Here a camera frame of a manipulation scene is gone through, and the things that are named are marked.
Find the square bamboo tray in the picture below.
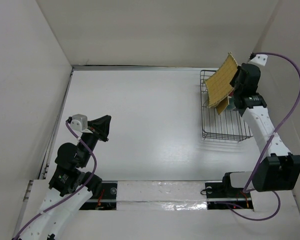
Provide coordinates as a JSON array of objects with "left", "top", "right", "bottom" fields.
[{"left": 204, "top": 52, "right": 239, "bottom": 108}]

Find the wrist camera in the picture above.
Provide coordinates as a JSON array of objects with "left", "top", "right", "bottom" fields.
[
  {"left": 68, "top": 114, "right": 88, "bottom": 133},
  {"left": 247, "top": 53, "right": 268, "bottom": 67}
]

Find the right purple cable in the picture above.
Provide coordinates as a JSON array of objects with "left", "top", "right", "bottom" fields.
[{"left": 231, "top": 52, "right": 300, "bottom": 221}]

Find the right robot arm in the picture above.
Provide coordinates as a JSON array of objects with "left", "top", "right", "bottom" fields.
[{"left": 221, "top": 63, "right": 300, "bottom": 197}]

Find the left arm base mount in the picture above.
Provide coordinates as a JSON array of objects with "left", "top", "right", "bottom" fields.
[{"left": 80, "top": 181, "right": 118, "bottom": 211}]

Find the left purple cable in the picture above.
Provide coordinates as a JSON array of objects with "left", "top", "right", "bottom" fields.
[{"left": 12, "top": 119, "right": 98, "bottom": 240}]

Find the black wire dish rack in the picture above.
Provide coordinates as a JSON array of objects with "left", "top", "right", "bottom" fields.
[{"left": 200, "top": 69, "right": 253, "bottom": 142}]

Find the purple cable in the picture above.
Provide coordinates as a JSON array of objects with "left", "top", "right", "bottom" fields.
[
  {"left": 12, "top": 119, "right": 98, "bottom": 240},
  {"left": 231, "top": 52, "right": 300, "bottom": 221}
]

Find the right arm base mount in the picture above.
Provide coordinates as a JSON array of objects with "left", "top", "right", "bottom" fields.
[{"left": 200, "top": 172, "right": 254, "bottom": 210}]

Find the scoop-shaped bamboo tray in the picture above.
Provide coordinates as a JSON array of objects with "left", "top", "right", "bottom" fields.
[{"left": 215, "top": 96, "right": 230, "bottom": 115}]

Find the red teal floral plate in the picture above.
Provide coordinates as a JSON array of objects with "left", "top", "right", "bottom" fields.
[{"left": 226, "top": 92, "right": 236, "bottom": 111}]

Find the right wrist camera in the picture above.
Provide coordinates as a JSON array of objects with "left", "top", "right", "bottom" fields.
[{"left": 247, "top": 53, "right": 268, "bottom": 67}]

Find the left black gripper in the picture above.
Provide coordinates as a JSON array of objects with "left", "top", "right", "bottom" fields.
[{"left": 78, "top": 114, "right": 112, "bottom": 167}]

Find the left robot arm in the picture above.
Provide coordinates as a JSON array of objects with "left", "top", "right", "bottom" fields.
[{"left": 14, "top": 114, "right": 112, "bottom": 240}]

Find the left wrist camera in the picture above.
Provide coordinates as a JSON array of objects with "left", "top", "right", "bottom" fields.
[{"left": 68, "top": 114, "right": 88, "bottom": 133}]

